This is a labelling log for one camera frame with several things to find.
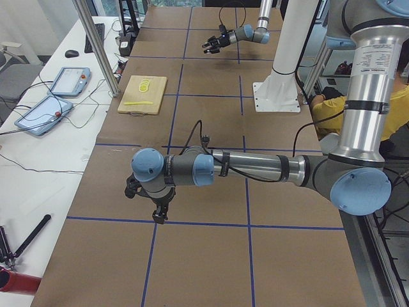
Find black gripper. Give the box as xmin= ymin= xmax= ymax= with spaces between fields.
xmin=125 ymin=175 xmax=176 ymax=224
xmin=202 ymin=33 xmax=231 ymax=54

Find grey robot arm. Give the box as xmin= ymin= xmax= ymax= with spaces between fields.
xmin=124 ymin=1 xmax=393 ymax=229
xmin=202 ymin=0 xmax=273 ymax=54

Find bamboo cutting board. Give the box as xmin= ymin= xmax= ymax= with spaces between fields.
xmin=118 ymin=75 xmax=167 ymax=115

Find yellow plastic knife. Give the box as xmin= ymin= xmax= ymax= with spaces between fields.
xmin=123 ymin=100 xmax=153 ymax=106

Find black keyboard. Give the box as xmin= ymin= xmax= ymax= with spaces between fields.
xmin=84 ymin=22 xmax=106 ymax=54

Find person in yellow shirt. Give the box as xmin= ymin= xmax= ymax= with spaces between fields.
xmin=310 ymin=67 xmax=408 ymax=141

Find teach pendant with red button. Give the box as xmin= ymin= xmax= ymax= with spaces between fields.
xmin=15 ymin=95 xmax=73 ymax=136

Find black computer mouse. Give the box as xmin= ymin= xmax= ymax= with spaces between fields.
xmin=65 ymin=49 xmax=79 ymax=58

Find red cylinder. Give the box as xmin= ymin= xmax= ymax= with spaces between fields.
xmin=1 ymin=267 xmax=42 ymax=295

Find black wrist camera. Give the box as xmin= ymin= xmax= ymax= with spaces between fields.
xmin=219 ymin=24 xmax=228 ymax=36

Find aluminium frame post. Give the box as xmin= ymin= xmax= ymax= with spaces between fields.
xmin=72 ymin=0 xmax=120 ymax=97

